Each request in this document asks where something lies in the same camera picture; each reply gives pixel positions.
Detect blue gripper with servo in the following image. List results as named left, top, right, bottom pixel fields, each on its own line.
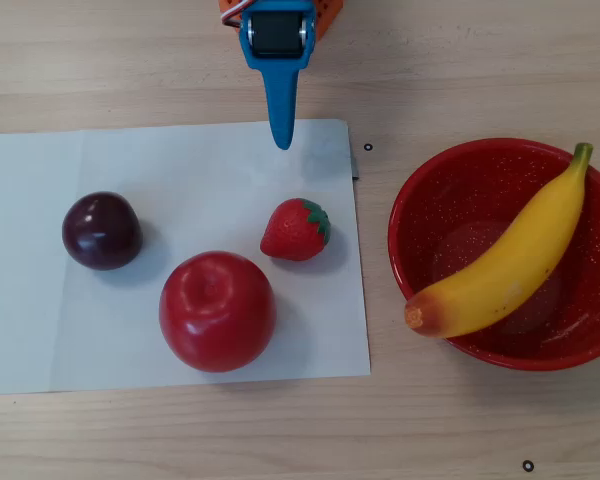
left=238, top=0, right=317, bottom=151

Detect yellow toy banana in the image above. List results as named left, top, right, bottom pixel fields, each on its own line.
left=403, top=142, right=595, bottom=340

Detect red speckled enamel bowl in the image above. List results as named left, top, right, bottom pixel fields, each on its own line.
left=387, top=138, right=600, bottom=372

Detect red toy strawberry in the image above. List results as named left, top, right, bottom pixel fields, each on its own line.
left=259, top=197, right=332, bottom=262

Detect red toy apple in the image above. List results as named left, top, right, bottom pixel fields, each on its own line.
left=158, top=250, right=278, bottom=374

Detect dark purple toy plum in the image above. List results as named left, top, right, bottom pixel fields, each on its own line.
left=61, top=191, right=144, bottom=272

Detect white paper sheet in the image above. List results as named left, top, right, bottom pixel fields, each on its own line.
left=0, top=118, right=372, bottom=396

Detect white red black servo cable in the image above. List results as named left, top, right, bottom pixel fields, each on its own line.
left=221, top=3, right=245, bottom=29

